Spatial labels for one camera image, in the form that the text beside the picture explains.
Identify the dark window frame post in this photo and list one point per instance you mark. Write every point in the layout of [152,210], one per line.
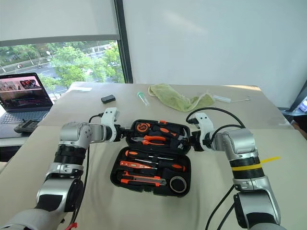
[123,40]

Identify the black tool case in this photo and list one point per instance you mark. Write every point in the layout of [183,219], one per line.
[151,191]

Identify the small black box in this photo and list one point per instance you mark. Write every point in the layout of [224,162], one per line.
[108,99]

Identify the clear tube with green cap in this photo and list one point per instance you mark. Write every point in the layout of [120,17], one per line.
[141,95]

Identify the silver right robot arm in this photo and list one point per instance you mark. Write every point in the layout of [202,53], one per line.
[239,141]

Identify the orange test pen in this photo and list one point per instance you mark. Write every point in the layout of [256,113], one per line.
[132,164]

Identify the large black orange screwdriver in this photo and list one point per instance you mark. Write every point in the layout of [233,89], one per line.
[175,166]

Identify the small black orange screwdriver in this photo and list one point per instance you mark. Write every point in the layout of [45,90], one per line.
[130,153]

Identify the black handheld controller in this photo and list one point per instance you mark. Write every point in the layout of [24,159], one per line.
[26,126]

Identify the orange black utility knife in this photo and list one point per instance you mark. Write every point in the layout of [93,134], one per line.
[141,181]

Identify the stubby orange black screwdriver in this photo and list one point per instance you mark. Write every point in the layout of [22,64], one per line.
[165,131]

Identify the black electrical tape roll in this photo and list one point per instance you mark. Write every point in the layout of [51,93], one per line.
[171,184]

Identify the green towel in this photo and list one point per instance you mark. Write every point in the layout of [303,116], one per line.
[172,97]

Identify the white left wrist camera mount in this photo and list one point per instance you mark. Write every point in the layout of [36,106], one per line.
[109,115]

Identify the steel claw hammer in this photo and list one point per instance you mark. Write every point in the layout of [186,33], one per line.
[180,144]

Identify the black laptop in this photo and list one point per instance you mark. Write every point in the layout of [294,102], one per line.
[24,93]

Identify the white side desk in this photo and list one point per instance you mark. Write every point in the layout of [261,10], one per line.
[12,142]

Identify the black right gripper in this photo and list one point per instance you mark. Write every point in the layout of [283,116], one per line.
[197,141]

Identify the white roller blind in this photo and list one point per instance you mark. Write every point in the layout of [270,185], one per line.
[57,19]

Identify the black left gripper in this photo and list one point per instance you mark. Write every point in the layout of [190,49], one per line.
[118,134]

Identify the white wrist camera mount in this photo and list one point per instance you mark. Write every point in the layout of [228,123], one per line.
[204,121]
[109,115]

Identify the beige table cover sheet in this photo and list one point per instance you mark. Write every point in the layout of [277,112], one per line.
[211,172]
[84,112]

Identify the orange black tape measure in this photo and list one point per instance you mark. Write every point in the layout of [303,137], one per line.
[142,127]

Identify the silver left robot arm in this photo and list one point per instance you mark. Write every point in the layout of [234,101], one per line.
[72,131]

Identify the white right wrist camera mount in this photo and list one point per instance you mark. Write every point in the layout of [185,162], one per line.
[204,121]

